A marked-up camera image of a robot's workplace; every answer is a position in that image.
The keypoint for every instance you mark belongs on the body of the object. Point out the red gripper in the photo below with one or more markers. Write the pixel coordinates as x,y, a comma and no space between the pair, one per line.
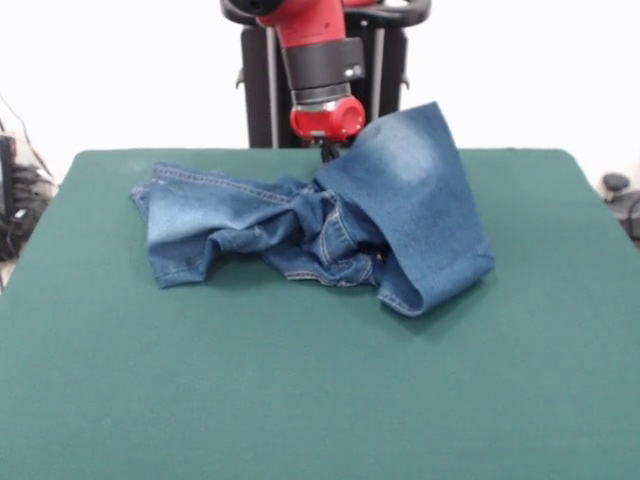
325,120

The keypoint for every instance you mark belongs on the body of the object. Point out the blue denim jeans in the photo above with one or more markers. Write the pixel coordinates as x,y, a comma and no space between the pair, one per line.
425,210

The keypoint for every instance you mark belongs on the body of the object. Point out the dark green table cloth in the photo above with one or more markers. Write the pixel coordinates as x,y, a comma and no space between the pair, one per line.
150,400

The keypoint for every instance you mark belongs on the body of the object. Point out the black equipment box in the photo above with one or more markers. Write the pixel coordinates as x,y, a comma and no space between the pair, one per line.
6,160

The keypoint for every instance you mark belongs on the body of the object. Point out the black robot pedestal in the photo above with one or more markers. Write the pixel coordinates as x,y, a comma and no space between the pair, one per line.
385,60

